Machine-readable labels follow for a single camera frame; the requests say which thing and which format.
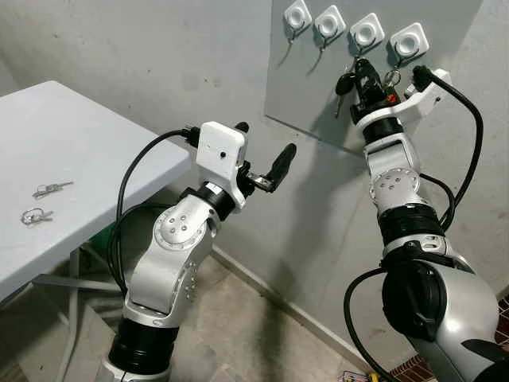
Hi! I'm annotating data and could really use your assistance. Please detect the green plastic stool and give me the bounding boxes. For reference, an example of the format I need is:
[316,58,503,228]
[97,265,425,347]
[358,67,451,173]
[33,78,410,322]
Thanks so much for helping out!
[84,224,122,249]

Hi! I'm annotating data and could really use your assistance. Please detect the silver keys on large ring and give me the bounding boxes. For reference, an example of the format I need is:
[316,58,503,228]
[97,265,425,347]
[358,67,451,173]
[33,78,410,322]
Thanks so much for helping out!
[20,208,55,227]

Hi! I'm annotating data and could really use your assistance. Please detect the white square wall hook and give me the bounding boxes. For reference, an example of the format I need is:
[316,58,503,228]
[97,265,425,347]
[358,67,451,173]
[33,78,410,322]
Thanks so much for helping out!
[283,0,313,39]
[388,22,430,68]
[348,12,387,57]
[314,4,348,49]

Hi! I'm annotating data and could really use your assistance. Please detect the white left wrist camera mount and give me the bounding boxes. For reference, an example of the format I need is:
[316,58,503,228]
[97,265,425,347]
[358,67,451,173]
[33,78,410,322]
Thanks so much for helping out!
[195,121,249,209]

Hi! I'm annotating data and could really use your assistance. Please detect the small silver key pair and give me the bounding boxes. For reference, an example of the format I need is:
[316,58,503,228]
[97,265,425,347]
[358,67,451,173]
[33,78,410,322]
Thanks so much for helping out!
[32,181,74,200]

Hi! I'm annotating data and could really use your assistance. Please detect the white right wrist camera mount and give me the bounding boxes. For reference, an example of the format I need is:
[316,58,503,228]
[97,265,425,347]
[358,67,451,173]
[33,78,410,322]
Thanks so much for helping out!
[390,68,453,125]

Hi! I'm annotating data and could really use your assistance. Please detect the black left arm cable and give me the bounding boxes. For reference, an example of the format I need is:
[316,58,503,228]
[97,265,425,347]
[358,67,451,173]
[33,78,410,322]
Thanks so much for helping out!
[107,127,200,291]

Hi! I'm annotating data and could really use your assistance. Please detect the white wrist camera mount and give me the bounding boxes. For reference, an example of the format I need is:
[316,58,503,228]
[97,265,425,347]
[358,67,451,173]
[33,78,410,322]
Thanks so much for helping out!
[195,121,249,209]
[390,68,453,125]

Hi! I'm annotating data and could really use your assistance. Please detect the grey metal wall panel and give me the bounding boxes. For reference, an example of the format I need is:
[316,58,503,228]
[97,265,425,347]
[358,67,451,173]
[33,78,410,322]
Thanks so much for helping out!
[264,0,484,154]

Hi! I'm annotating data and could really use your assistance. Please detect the small colourful packet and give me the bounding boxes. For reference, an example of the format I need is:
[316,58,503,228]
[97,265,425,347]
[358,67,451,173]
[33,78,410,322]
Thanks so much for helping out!
[340,368,371,382]

